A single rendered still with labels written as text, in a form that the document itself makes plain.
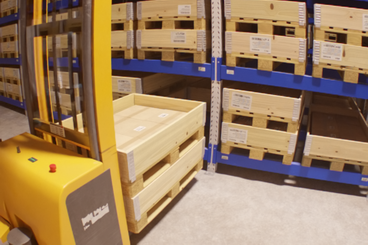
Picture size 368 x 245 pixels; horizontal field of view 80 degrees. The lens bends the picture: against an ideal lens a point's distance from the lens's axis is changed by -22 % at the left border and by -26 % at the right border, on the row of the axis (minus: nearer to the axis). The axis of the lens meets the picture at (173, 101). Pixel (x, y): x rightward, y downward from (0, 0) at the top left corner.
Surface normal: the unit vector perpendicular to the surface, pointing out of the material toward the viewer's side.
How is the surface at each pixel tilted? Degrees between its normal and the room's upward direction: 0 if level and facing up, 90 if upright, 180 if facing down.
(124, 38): 90
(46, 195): 68
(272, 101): 90
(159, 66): 90
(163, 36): 90
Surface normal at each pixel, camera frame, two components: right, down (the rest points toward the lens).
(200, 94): -0.49, 0.23
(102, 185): 0.89, 0.12
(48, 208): -0.44, -0.04
